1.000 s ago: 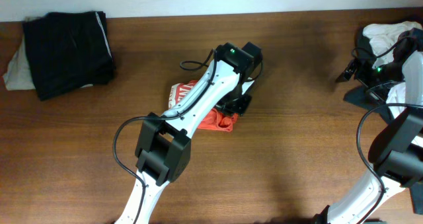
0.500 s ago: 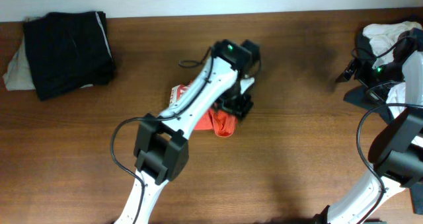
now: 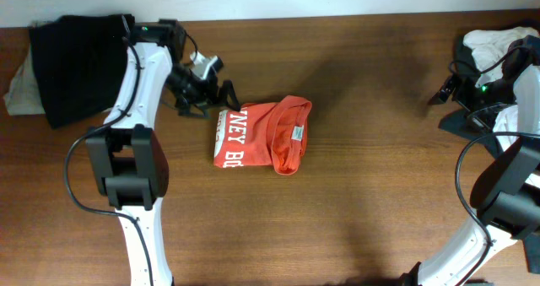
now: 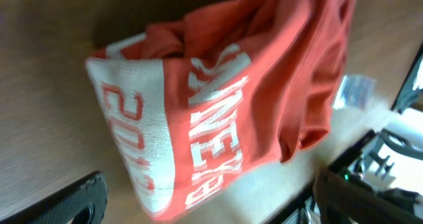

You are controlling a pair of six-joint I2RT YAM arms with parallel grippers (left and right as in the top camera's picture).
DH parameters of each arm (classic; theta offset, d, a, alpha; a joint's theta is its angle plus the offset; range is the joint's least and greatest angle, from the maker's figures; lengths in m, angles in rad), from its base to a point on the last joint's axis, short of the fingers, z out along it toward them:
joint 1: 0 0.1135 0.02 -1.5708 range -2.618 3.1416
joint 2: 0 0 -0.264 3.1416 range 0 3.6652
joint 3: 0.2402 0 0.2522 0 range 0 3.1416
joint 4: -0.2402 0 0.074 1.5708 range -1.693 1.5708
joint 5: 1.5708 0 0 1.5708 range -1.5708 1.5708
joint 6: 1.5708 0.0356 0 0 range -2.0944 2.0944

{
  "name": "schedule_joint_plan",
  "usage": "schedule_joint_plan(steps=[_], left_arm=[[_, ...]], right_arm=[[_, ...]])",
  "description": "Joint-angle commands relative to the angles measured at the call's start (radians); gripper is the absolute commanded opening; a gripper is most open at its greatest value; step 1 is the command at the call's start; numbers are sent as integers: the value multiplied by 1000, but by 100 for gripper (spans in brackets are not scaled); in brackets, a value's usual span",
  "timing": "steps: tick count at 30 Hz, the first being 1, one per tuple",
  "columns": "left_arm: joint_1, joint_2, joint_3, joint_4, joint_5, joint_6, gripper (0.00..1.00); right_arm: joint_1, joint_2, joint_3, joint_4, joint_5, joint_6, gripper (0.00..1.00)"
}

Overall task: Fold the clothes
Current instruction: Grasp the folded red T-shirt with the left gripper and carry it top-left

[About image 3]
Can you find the black folded shorts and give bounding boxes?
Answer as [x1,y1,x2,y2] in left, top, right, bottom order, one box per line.
[29,14,135,129]

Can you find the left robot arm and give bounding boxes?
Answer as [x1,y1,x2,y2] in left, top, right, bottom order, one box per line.
[80,19,240,286]

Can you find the red t-shirt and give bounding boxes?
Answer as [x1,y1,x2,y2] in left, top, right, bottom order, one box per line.
[213,95,312,175]

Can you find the dark navy garment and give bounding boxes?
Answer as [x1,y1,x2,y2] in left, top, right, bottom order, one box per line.
[438,36,498,140]

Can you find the white crumpled garment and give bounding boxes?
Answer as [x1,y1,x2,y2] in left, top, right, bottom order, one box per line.
[462,26,540,190]

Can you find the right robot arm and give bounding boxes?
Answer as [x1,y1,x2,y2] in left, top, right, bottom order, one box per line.
[398,35,539,285]

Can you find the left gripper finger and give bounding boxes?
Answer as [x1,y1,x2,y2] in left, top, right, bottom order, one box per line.
[176,103,209,118]
[218,80,241,111]

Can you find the beige folded garment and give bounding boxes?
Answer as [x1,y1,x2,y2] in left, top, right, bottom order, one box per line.
[3,50,45,116]

